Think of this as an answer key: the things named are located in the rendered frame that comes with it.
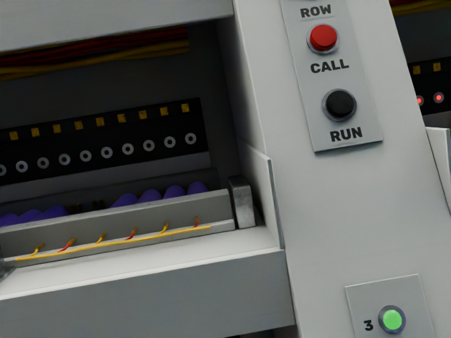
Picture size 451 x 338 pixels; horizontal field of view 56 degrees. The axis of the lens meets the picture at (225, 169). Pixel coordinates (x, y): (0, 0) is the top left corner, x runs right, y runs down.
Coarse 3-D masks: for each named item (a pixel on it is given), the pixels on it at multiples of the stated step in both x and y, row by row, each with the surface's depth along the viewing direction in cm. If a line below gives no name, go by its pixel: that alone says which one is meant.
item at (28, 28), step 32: (0, 0) 27; (32, 0) 27; (64, 0) 27; (96, 0) 28; (128, 0) 28; (160, 0) 28; (192, 0) 28; (224, 0) 28; (0, 32) 28; (32, 32) 28; (64, 32) 28; (96, 32) 28; (128, 32) 28; (160, 32) 38; (0, 64) 41; (32, 64) 44; (64, 64) 40
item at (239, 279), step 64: (0, 192) 41; (256, 192) 31; (128, 256) 26; (192, 256) 24; (256, 256) 23; (0, 320) 23; (64, 320) 23; (128, 320) 23; (192, 320) 24; (256, 320) 24
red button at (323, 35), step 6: (312, 30) 26; (318, 30) 25; (324, 30) 25; (330, 30) 25; (312, 36) 26; (318, 36) 25; (324, 36) 25; (330, 36) 25; (336, 36) 26; (312, 42) 25; (318, 42) 25; (324, 42) 25; (330, 42) 25; (318, 48) 25; (324, 48) 25
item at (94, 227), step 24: (216, 192) 29; (72, 216) 29; (96, 216) 28; (120, 216) 28; (144, 216) 28; (168, 216) 28; (192, 216) 28; (216, 216) 29; (0, 240) 28; (24, 240) 28; (48, 240) 28; (72, 240) 28; (96, 240) 28; (144, 240) 27
